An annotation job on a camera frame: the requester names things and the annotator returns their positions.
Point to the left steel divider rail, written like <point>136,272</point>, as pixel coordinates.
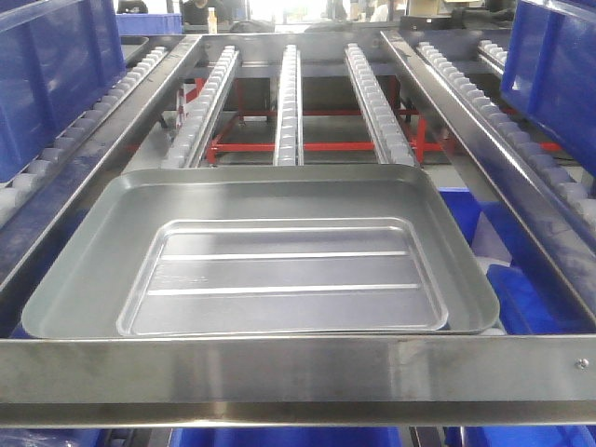
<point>131,117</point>

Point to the right centre roller track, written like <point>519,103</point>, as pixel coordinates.
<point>389,141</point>

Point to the right steel divider rail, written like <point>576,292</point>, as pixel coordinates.
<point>554,248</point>

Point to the roller track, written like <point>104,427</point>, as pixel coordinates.
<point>289,145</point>
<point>389,141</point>
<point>556,177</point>
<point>21,187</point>
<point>195,134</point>

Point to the middle roller track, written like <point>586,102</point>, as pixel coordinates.
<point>289,145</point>

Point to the large silver outer tray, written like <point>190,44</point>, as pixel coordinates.
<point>84,291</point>

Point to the far right roller track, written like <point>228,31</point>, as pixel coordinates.
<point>556,177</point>

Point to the blue bin below right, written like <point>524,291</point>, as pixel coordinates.
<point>525,309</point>

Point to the red metal floor frame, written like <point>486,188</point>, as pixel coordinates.
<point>333,123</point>

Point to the blue crate upper right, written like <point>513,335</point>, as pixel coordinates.
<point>549,75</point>

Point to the blue crate upper left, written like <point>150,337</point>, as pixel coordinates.
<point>57,59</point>

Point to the steel front rack bar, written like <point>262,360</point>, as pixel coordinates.
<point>415,380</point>

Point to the blue crate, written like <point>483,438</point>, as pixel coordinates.
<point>57,59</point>
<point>549,75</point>

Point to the small silver tray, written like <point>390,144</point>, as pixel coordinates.
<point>273,276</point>

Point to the steel divider rail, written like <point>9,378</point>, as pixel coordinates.
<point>554,248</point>
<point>131,117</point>

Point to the far left roller track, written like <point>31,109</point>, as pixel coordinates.
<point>21,187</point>

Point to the left centre roller track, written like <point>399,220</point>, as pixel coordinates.
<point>195,134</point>

